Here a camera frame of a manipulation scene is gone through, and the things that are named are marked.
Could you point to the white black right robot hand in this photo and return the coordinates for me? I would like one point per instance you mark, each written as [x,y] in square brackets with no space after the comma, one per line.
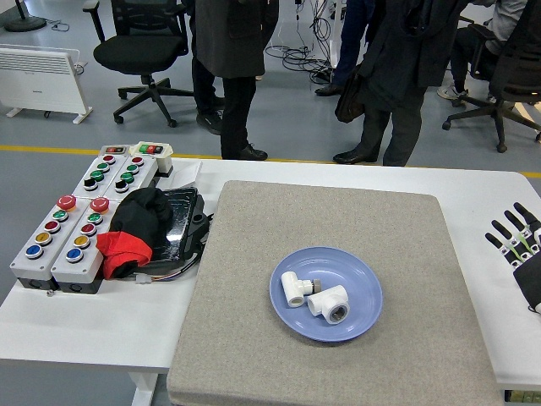
[530,279]

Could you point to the large white pipe tee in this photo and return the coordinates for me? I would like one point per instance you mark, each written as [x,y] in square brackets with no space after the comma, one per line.
[325,302]

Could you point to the white pipe tee metal nut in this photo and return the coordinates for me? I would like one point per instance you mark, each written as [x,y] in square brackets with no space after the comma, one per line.
[291,289]

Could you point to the dark shoulder bag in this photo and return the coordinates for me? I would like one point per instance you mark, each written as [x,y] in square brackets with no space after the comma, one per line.
[351,101]

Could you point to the blue round plate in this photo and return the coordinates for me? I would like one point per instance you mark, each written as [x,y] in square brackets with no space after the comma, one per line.
[359,275]

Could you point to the seated person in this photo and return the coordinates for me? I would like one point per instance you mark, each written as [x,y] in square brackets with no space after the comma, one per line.
[465,46]

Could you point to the person carrying dark bag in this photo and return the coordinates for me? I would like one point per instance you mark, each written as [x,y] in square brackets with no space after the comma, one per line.
[406,55]

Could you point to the grey-brown table mat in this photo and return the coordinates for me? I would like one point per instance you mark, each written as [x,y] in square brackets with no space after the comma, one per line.
[253,254]

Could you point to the person in blue suit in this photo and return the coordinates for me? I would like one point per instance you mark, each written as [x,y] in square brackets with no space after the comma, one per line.
[353,42]

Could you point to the white desk leg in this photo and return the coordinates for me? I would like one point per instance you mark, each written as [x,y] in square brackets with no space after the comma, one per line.
[340,34]

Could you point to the black glossy tray device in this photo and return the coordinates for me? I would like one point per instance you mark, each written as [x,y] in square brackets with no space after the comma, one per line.
[181,220]

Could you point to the white paper card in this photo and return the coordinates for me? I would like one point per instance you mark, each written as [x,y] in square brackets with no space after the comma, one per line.
[188,173]

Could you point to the person in black trousers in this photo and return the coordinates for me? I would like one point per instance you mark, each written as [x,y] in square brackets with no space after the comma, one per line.
[207,97]

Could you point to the person in dark long coat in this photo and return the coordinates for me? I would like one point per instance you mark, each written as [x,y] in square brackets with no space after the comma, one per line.
[236,51]

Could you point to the black and red cloth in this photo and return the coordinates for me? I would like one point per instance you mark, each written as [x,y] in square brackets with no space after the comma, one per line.
[135,224]

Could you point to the white table leg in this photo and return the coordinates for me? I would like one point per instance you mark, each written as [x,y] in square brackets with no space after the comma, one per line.
[143,389]

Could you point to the four-button control box black knob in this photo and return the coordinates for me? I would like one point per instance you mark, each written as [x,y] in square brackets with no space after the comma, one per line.
[99,173]
[131,175]

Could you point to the five-button control box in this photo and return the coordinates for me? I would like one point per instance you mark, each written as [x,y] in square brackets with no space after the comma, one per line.
[46,249]
[84,258]

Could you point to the small metal screw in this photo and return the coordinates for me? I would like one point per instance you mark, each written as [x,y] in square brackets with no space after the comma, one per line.
[50,292]

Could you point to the white panel heater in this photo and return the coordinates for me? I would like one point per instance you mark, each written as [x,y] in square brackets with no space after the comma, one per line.
[38,80]

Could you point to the black round stand base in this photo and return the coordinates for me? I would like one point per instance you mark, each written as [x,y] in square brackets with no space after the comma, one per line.
[25,23]

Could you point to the cream red-green switch box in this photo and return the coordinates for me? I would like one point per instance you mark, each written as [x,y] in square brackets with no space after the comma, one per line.
[152,152]

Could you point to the small black switch box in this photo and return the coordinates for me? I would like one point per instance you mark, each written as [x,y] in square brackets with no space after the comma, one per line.
[115,149]

